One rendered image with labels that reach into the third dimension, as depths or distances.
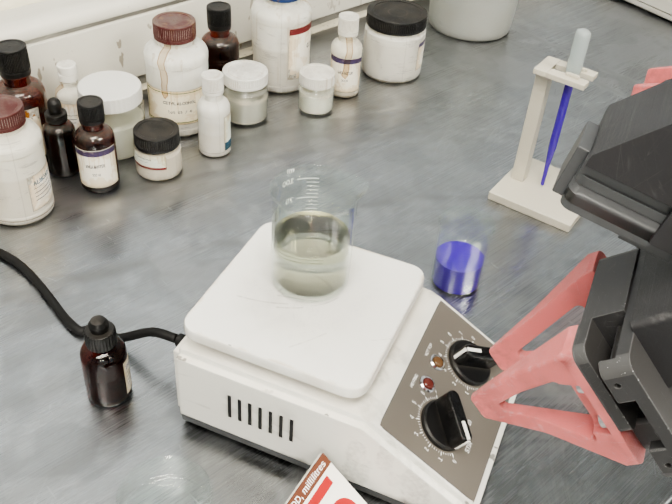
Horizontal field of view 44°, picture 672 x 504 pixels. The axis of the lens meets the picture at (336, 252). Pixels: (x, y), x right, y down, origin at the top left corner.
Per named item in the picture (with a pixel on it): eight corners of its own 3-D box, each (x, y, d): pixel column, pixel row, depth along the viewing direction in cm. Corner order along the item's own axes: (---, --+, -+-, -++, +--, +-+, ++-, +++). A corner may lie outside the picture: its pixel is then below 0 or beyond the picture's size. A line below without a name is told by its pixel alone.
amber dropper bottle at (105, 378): (103, 416, 54) (89, 342, 50) (78, 390, 56) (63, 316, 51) (141, 392, 56) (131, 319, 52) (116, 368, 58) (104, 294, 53)
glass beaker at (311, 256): (278, 317, 51) (280, 213, 45) (259, 261, 54) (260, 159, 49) (370, 303, 52) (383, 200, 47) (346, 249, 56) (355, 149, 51)
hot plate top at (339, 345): (428, 278, 55) (430, 268, 54) (361, 405, 46) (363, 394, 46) (267, 226, 58) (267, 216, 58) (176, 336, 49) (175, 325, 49)
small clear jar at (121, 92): (88, 131, 81) (79, 69, 76) (148, 129, 81) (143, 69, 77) (82, 164, 76) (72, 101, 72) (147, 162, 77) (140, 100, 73)
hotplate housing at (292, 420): (518, 390, 58) (543, 309, 53) (467, 542, 49) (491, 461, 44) (240, 293, 64) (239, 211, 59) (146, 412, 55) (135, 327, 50)
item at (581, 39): (564, 76, 70) (577, 26, 67) (578, 81, 69) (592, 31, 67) (560, 78, 70) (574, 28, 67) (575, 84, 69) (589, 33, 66)
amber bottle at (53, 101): (74, 180, 74) (62, 108, 69) (43, 176, 74) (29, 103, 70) (86, 163, 76) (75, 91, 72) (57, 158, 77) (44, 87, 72)
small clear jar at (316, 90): (337, 103, 88) (340, 66, 85) (327, 120, 85) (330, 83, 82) (303, 96, 88) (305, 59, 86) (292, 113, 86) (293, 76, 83)
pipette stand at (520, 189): (600, 192, 78) (641, 69, 70) (568, 233, 73) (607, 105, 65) (523, 161, 81) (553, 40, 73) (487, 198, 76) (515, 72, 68)
